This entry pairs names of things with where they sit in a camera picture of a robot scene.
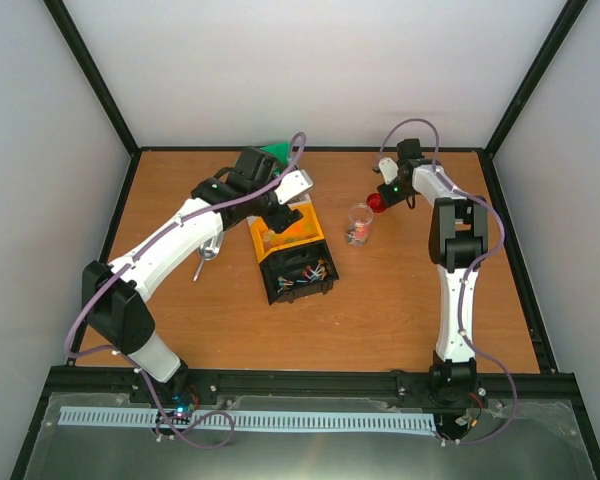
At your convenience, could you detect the red jar lid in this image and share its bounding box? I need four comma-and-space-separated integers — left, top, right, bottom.
366, 192, 387, 214

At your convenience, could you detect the clear plastic jar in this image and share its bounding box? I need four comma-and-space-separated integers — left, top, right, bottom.
345, 203, 374, 247

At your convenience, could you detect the silver metal scoop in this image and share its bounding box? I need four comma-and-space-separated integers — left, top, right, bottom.
193, 232, 224, 282

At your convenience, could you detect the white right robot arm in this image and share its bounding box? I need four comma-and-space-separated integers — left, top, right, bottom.
376, 139, 488, 406

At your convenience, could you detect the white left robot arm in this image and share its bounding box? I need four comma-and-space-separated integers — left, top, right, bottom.
80, 147, 313, 403

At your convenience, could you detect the yellow candy bin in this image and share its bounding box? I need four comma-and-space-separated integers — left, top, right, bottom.
247, 201, 325, 263

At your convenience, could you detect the white candy bin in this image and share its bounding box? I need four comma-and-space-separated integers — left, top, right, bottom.
247, 193, 311, 226

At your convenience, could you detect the black candy bin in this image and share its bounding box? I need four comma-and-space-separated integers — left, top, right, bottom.
259, 240, 339, 305

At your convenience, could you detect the green candy bin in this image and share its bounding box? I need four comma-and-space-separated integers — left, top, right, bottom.
261, 142, 290, 175

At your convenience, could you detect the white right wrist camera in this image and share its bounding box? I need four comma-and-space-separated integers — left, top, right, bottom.
373, 157, 399, 185

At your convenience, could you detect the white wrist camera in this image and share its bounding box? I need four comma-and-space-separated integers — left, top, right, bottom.
274, 170, 313, 205
373, 157, 399, 185

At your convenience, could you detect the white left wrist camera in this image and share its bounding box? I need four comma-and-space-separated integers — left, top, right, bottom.
274, 170, 313, 205

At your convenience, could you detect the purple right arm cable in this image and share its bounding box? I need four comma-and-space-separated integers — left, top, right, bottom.
377, 118, 519, 448

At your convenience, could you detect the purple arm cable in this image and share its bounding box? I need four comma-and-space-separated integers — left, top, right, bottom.
377, 118, 519, 448
64, 131, 308, 449

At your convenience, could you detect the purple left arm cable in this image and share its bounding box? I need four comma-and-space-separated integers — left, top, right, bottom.
64, 131, 308, 449

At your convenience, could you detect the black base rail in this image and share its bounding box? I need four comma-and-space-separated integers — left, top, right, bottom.
44, 366, 579, 414

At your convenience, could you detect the black enclosure frame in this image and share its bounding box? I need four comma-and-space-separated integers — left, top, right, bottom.
12, 1, 600, 479

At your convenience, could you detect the light blue cable duct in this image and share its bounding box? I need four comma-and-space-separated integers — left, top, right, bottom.
57, 406, 436, 436

